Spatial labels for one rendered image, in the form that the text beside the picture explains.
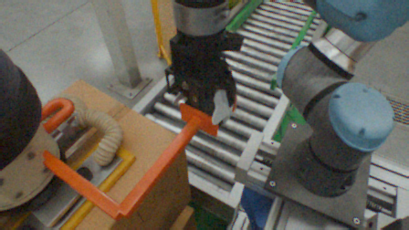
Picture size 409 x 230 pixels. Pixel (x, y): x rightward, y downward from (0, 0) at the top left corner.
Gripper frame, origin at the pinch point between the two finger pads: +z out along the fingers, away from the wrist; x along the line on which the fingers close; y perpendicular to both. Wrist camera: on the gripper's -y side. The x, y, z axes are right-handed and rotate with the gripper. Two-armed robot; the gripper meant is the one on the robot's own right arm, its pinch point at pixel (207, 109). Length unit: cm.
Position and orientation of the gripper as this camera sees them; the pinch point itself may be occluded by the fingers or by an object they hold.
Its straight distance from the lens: 52.1
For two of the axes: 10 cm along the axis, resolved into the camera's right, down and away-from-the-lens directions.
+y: -5.3, 6.5, -5.5
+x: 8.5, 4.1, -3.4
